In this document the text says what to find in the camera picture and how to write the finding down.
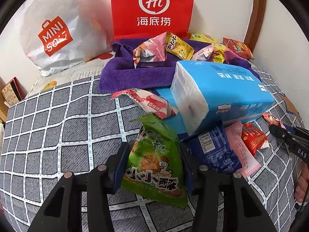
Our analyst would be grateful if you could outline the pink white sausage packet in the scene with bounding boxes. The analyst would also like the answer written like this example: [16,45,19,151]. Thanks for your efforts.
[111,89,179,119]

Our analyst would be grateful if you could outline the pink triangular snack bag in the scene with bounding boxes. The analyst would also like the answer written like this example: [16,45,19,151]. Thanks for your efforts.
[132,32,167,69]

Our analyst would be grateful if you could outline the red festive snack packet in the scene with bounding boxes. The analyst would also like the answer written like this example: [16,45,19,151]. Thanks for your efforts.
[241,123,270,157]

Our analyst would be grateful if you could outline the blue snack packet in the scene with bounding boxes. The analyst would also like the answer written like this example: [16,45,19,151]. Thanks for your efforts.
[183,122,242,173]

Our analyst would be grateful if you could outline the printed newspaper sheet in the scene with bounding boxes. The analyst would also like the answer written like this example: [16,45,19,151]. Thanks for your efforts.
[27,52,115,96]

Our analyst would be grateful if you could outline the green chicken snack bag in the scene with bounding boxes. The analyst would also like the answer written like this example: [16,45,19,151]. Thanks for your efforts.
[121,114,188,209]

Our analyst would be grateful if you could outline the red Haidilao paper bag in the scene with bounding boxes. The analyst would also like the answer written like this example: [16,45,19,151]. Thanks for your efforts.
[111,0,194,40]

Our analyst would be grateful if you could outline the blue tissue pack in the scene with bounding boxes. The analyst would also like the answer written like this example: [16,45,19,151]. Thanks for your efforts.
[152,60,277,141]

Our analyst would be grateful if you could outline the pink yellow chips bag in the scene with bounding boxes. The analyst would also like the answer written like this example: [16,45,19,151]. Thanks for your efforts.
[192,42,234,64]

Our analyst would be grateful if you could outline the person right hand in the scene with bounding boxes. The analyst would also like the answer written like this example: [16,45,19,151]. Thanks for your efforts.
[294,161,309,203]

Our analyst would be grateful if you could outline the yellow triangular snack bag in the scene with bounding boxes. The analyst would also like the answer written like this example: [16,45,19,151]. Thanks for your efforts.
[166,32,194,60]

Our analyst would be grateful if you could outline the pale pink snack packet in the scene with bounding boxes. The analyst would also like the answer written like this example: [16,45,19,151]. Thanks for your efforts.
[225,122,261,178]

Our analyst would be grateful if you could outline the yellow Lays chips bag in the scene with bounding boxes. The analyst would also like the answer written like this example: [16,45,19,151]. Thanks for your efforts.
[187,32,220,44]

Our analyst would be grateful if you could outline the brown patterned book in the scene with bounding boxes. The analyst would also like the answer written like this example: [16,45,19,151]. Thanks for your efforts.
[1,77,25,107]

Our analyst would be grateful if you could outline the orange Lays chips bag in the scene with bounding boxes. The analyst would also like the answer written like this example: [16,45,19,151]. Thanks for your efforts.
[223,37,255,60]

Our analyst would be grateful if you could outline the purple towel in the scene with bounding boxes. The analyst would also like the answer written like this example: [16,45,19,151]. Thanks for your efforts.
[98,37,261,95]

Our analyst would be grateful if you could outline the brown wooden door frame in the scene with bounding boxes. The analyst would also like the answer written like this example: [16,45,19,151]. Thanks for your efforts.
[244,0,267,52]

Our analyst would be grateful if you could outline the grey checkered tablecloth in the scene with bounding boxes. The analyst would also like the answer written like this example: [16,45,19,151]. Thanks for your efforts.
[1,67,303,231]

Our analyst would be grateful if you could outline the white Miniso plastic bag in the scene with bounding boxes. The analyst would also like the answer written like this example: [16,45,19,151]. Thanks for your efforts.
[20,0,110,77]

